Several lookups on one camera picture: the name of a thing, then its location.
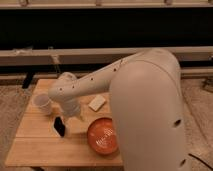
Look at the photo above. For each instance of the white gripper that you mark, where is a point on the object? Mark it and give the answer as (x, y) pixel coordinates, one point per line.
(71, 108)

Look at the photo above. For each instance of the black eraser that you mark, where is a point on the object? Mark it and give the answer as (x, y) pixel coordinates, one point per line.
(59, 126)

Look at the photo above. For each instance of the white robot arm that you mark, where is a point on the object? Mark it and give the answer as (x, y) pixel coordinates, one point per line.
(147, 108)

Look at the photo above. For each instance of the wooden table board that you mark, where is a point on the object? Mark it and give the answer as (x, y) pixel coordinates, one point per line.
(37, 144)

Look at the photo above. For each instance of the white sponge block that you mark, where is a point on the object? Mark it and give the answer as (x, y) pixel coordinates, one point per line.
(97, 103)

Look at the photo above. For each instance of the orange bowl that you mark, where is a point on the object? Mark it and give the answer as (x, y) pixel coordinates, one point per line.
(101, 136)

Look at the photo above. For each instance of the translucent plastic cup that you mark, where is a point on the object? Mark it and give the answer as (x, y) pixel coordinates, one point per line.
(43, 103)

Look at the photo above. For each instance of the white shelf rail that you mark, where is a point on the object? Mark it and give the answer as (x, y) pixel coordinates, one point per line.
(94, 55)

